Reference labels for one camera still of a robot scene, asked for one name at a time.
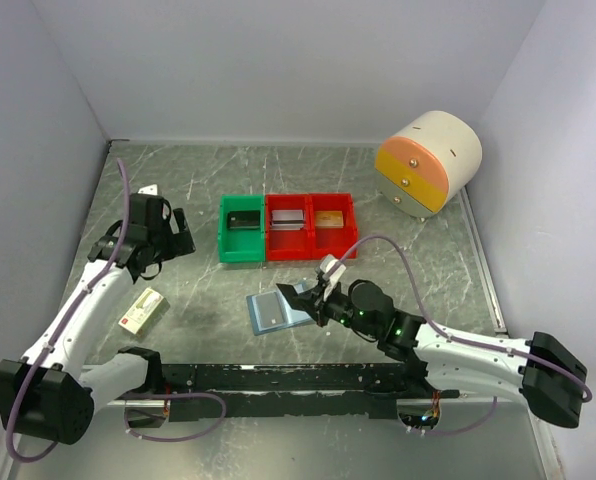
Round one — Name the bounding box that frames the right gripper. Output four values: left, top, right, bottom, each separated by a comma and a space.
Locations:
292, 280, 379, 339

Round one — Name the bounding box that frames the blue card holder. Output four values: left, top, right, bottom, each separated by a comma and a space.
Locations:
246, 287, 313, 336

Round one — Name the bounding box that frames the red plastic bin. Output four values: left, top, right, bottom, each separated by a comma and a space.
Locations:
265, 194, 312, 262
310, 193, 358, 259

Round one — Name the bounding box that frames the green plastic bin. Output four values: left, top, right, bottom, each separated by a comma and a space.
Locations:
217, 195, 266, 263

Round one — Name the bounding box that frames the round drawer cabinet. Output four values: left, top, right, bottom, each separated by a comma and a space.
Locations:
374, 110, 483, 219

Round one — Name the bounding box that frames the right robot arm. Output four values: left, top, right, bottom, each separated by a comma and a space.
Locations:
278, 280, 590, 429

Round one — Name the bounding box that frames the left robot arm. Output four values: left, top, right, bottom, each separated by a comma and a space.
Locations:
0, 193, 195, 445

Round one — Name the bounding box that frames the grey card in holder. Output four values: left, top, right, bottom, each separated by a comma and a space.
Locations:
254, 291, 287, 331

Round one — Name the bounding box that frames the black card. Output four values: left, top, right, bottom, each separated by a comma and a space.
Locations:
227, 210, 261, 230

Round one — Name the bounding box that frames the white striped card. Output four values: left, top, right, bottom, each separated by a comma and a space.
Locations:
271, 210, 306, 231

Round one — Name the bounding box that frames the gold card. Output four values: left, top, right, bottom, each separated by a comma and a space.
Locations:
314, 210, 344, 229

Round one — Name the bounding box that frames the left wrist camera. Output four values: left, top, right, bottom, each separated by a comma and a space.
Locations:
138, 184, 159, 196

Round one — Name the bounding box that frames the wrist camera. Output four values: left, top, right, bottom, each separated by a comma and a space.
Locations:
138, 184, 159, 196
319, 254, 346, 300

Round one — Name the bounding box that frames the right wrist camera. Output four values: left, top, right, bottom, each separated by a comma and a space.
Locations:
319, 254, 346, 300

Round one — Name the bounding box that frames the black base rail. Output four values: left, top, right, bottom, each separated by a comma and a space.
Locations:
118, 363, 436, 420

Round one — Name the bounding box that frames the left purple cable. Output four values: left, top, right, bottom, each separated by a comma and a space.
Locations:
3, 158, 132, 464

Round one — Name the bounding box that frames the purple cable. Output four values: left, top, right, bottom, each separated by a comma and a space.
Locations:
3, 158, 132, 464
327, 234, 594, 404

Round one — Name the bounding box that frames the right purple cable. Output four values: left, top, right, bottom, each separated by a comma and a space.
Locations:
327, 234, 594, 404

